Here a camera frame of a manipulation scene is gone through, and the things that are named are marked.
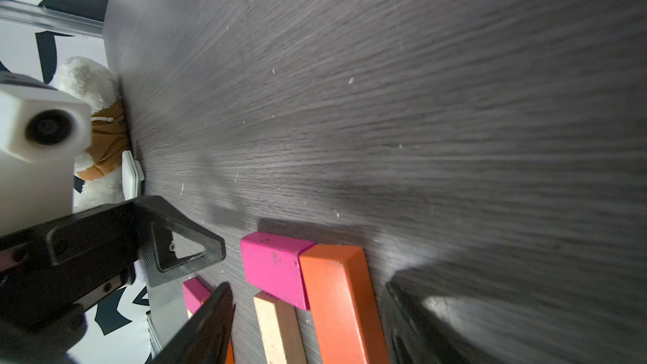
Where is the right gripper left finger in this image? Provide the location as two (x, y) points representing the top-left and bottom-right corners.
(152, 282), (235, 364)

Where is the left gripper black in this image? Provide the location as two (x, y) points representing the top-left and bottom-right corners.
(1, 195), (226, 330)

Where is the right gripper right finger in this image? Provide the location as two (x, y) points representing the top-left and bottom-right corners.
(385, 281), (469, 364)

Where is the magenta block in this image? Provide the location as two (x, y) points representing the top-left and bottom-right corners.
(240, 232), (316, 311)
(182, 277), (214, 318)

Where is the natural wood block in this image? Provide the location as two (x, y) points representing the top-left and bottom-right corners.
(254, 292), (307, 364)

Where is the orange block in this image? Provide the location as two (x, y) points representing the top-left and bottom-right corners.
(299, 244), (389, 363)
(225, 340), (235, 364)

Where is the white rectangular case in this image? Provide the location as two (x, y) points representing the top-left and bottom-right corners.
(121, 151), (145, 201)

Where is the white teddy bear brown shirt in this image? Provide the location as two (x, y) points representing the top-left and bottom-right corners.
(52, 57), (131, 212)

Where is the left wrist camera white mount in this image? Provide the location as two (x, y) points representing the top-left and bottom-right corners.
(1, 72), (92, 235)

